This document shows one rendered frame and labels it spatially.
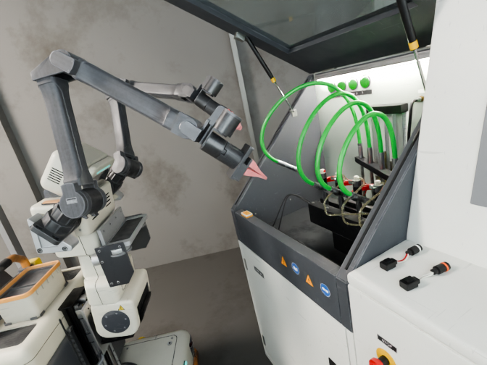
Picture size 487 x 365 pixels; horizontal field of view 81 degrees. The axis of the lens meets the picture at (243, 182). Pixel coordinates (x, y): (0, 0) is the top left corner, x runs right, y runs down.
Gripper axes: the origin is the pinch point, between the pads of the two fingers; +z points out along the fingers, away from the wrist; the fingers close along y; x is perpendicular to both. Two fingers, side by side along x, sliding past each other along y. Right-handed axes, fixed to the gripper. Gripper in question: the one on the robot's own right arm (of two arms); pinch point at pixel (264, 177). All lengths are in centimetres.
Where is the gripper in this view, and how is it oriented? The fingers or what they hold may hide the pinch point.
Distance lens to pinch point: 82.4
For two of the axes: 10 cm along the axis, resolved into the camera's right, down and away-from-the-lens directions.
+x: -2.1, -2.5, 9.4
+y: 5.5, -8.3, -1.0
